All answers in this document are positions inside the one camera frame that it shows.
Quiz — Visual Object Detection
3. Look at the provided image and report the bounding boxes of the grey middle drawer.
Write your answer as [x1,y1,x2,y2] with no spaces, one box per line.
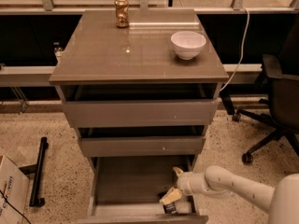
[78,125,206,158]

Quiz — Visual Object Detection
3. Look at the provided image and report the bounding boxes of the small clear bottle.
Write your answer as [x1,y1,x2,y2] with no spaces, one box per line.
[53,42,64,62]

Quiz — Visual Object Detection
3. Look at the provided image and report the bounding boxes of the cardboard box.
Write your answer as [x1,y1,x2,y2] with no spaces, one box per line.
[0,155,29,224]

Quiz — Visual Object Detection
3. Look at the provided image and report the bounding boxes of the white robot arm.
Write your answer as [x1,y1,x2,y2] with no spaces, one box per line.
[160,165,299,224]

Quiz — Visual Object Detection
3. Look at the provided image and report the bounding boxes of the grey top drawer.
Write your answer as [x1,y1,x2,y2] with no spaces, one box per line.
[58,83,219,128]

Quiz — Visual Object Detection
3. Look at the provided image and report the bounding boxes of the black metal bar stand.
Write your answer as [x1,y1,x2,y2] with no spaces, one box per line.
[20,137,49,207]

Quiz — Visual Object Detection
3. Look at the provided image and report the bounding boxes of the grey bottom drawer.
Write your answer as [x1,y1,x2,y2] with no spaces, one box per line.
[78,155,208,224]

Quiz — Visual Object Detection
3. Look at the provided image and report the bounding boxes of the dark rxbar blueberry wrapper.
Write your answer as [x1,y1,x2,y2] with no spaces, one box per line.
[158,191,178,215]

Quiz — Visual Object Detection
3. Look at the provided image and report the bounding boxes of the white power cable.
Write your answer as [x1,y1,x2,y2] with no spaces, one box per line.
[219,7,250,92]

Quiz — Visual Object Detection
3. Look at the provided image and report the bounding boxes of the black office chair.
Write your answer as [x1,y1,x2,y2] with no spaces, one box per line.
[232,14,299,164]

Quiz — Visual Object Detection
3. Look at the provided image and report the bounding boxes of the white ceramic bowl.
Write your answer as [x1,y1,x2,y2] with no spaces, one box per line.
[171,31,206,60]

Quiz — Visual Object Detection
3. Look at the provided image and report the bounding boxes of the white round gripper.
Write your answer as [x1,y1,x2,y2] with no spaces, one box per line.
[160,167,205,205]

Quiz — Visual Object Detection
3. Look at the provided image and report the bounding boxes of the grey drawer cabinet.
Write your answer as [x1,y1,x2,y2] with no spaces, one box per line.
[48,8,230,173]

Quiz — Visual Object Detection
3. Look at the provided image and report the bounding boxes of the black thin cable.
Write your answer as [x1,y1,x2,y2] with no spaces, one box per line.
[0,189,32,224]

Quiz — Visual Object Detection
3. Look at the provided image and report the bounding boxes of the crushed gold soda can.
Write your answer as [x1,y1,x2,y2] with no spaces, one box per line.
[114,0,129,28]

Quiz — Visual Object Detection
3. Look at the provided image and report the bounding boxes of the grey drawer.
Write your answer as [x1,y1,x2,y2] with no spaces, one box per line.
[58,83,219,128]
[78,125,206,158]
[78,155,208,224]

